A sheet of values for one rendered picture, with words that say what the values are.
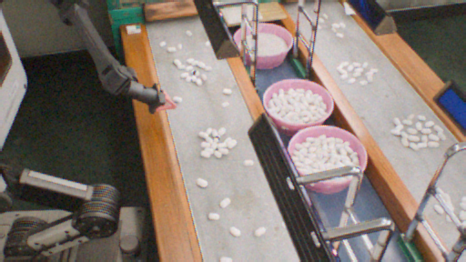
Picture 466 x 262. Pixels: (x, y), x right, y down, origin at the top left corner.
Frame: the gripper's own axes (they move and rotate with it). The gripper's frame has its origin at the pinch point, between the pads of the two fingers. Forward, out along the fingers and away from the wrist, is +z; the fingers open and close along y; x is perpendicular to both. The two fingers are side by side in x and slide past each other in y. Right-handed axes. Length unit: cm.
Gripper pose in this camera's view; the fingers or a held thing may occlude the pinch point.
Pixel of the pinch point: (174, 106)
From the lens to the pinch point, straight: 167.7
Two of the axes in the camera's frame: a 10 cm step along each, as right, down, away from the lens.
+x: -6.2, 6.6, 4.3
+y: -2.7, -6.9, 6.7
